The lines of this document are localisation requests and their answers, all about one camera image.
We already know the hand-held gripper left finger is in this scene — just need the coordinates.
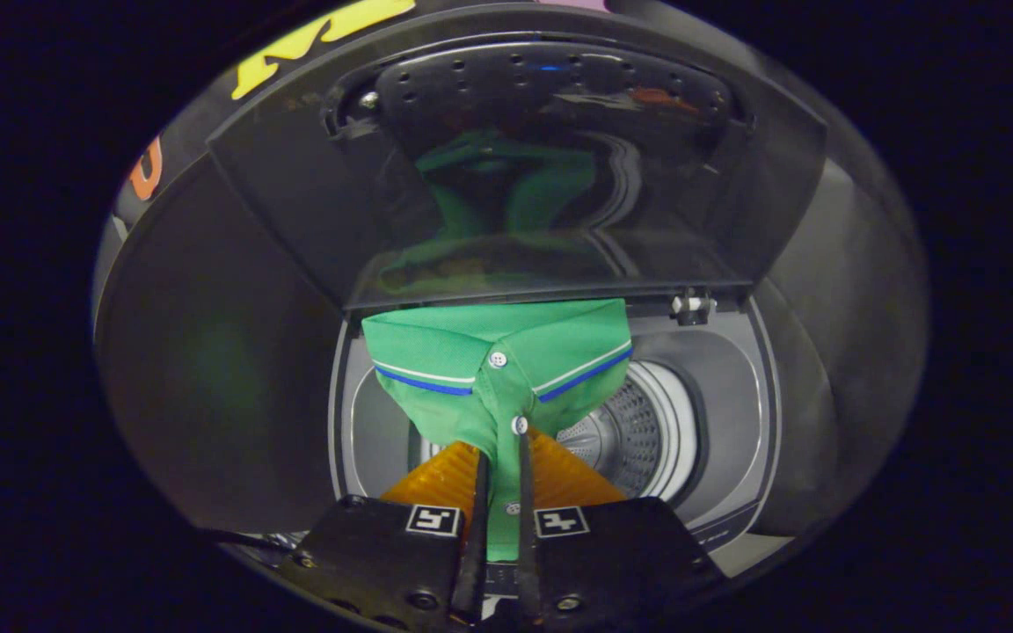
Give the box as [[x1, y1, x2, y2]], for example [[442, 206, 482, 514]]
[[278, 440, 492, 633]]

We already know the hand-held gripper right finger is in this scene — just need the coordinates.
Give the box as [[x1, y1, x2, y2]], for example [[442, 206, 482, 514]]
[[515, 429, 727, 629]]

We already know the dark washing machine lid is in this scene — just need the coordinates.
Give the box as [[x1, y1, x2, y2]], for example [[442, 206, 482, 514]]
[[208, 31, 828, 310]]

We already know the green polo shirt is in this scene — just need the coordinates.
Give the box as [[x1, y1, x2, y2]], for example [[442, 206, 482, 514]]
[[361, 298, 635, 564]]

